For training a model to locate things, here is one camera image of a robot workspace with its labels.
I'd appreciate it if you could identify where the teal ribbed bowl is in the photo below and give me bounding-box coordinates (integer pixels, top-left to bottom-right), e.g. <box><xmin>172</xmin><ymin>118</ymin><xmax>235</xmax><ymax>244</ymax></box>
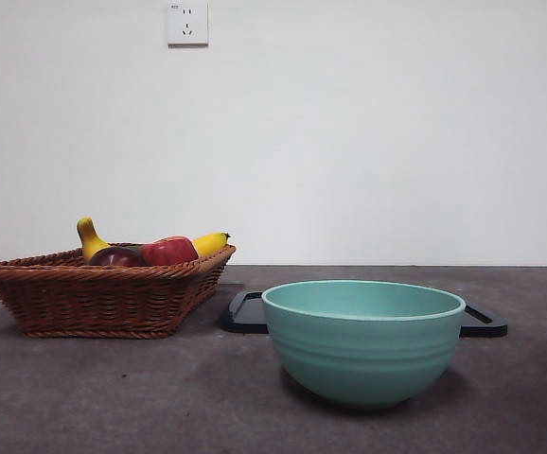
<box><xmin>260</xmin><ymin>279</ymin><xmax>467</xmax><ymax>410</ymax></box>

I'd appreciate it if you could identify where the dark red plum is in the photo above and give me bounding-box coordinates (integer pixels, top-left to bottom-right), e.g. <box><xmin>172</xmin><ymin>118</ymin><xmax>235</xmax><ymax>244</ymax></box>
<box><xmin>87</xmin><ymin>246</ymin><xmax>146</xmax><ymax>268</ymax></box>

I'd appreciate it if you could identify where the dark rectangular tray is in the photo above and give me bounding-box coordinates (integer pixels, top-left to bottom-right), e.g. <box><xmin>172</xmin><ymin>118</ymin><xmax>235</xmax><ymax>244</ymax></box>
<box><xmin>220</xmin><ymin>289</ymin><xmax>510</xmax><ymax>339</ymax></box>

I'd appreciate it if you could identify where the red apple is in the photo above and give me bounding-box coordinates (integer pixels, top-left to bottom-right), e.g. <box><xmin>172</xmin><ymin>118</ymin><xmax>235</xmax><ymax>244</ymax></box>
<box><xmin>140</xmin><ymin>235</ymin><xmax>200</xmax><ymax>267</ymax></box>

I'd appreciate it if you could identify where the yellow banana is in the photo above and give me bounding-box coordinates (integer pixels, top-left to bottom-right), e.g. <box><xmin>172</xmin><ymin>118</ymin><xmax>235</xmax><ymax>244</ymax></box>
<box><xmin>76</xmin><ymin>217</ymin><xmax>233</xmax><ymax>265</ymax></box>

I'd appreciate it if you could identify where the brown wicker basket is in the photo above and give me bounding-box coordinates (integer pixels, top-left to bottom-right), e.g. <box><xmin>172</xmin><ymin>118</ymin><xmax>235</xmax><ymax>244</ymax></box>
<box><xmin>0</xmin><ymin>243</ymin><xmax>238</xmax><ymax>340</ymax></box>

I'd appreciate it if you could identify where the white wall socket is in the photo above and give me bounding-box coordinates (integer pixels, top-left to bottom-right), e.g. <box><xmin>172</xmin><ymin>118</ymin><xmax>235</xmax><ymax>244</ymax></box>
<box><xmin>167</xmin><ymin>0</ymin><xmax>210</xmax><ymax>47</ymax></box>

